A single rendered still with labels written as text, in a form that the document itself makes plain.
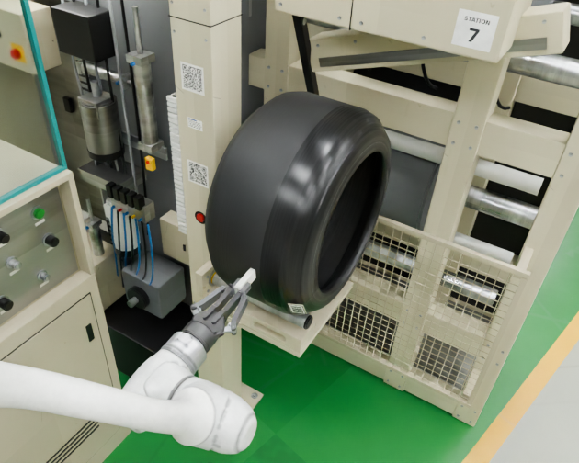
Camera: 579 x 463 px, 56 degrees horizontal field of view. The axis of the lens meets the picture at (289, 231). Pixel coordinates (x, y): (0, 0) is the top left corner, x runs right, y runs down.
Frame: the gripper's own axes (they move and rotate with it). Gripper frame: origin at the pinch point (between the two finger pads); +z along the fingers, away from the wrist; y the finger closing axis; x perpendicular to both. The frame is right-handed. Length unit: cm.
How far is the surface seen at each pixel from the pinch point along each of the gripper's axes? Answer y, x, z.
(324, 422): -9, 122, 32
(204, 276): 25.2, 24.4, 11.4
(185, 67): 36, -33, 30
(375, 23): -3, -42, 57
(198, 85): 32, -29, 29
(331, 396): -5, 124, 45
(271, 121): 8.7, -27.2, 27.3
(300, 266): -11.1, -4.5, 7.7
